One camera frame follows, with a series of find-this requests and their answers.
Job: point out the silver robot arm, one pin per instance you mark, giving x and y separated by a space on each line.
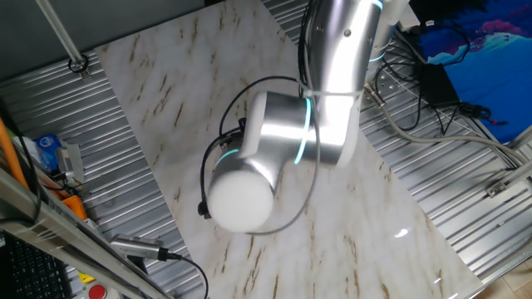
291 128

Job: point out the black power adapter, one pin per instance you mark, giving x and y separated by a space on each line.
438 85

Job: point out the white power strip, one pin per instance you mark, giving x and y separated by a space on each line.
411 21

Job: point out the grey finned metal device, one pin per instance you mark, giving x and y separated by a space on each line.
70 162

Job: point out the orange button box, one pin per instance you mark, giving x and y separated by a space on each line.
75 207

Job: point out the blue white tissue packet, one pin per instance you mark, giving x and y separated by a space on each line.
47 151

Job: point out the red button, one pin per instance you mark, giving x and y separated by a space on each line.
97 292

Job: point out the blue printed poster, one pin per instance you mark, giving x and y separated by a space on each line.
490 62

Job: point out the black keyboard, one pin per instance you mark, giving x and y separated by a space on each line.
29 274

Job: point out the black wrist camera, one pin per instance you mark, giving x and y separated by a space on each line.
229 141

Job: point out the silver finned camera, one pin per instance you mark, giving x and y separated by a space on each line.
133 246

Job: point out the aluminium frame beam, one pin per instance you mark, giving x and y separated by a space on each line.
50 236

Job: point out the metal corner bracket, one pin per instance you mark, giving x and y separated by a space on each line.
496 189

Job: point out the aluminium frame post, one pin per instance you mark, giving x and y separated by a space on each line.
58 33

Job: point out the aluminium frame rail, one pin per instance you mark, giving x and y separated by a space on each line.
519 170

